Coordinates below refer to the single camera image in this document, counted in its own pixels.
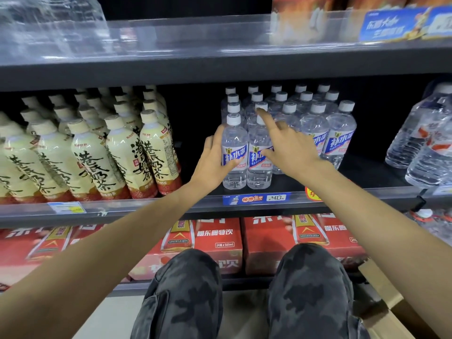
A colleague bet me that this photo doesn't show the person's left hand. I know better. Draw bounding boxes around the person's left hand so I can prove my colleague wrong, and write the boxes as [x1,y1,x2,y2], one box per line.
[189,125,244,193]

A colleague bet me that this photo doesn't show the person's right hand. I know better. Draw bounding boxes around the person's right hand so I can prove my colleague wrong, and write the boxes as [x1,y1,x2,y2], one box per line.
[255,108,334,187]

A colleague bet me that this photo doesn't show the clear bottle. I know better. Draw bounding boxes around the clear bottle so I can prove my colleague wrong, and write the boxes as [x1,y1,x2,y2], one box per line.
[221,113,250,190]
[246,114,274,190]

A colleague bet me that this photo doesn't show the row of blue-label water bottles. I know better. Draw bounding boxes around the row of blue-label water bottles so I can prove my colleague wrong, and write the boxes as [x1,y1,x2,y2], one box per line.
[220,83,357,175]

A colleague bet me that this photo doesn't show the brown cardboard box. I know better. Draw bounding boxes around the brown cardboard box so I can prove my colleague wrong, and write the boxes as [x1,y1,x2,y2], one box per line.
[358,257,438,339]

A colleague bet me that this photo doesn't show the person's left forearm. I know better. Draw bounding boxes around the person's left forearm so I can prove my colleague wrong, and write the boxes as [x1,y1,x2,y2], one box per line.
[0,181,209,339]

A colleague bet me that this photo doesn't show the person's right forearm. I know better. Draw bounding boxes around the person's right forearm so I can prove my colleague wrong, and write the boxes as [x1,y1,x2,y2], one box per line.
[310,164,452,339]

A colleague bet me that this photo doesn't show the rows of small clear water bottles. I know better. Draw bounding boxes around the rows of small clear water bottles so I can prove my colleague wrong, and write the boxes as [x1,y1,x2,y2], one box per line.
[385,81,452,189]

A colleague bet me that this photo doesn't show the blue price banner label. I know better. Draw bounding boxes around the blue price banner label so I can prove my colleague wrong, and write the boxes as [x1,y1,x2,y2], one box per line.
[359,5,452,43]

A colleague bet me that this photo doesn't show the row of large flavoured water bottles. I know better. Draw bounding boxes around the row of large flavoured water bottles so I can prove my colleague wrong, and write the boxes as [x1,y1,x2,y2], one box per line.
[0,0,113,60]

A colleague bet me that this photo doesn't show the row of cream milk tea bottles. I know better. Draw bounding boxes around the row of cream milk tea bottles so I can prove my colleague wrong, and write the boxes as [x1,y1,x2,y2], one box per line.
[0,84,183,204]

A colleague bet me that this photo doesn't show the row of white coffee drink bottles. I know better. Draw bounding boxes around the row of white coffee drink bottles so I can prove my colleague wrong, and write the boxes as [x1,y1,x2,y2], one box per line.
[270,0,452,46]

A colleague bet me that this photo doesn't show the row of large handled water bottles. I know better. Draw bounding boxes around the row of large handled water bottles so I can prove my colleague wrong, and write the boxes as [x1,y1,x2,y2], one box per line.
[404,208,452,246]

